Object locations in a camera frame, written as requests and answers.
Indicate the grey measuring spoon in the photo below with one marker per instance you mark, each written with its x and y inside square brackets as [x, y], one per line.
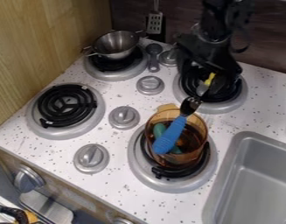
[153, 58]

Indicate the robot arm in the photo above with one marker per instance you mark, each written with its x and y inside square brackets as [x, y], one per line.
[217, 17]

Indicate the light brown pot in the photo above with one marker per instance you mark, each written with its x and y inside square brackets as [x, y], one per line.
[187, 145]

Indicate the silver pot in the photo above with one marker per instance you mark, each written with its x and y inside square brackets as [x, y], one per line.
[114, 43]

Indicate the toy stove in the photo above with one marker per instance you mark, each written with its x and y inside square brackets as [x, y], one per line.
[121, 116]

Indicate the toy sink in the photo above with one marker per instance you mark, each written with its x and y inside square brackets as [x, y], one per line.
[254, 180]

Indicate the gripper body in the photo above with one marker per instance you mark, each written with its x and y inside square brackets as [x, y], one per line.
[205, 55]

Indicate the silver slotted spatula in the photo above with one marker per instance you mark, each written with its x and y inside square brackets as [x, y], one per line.
[154, 22]

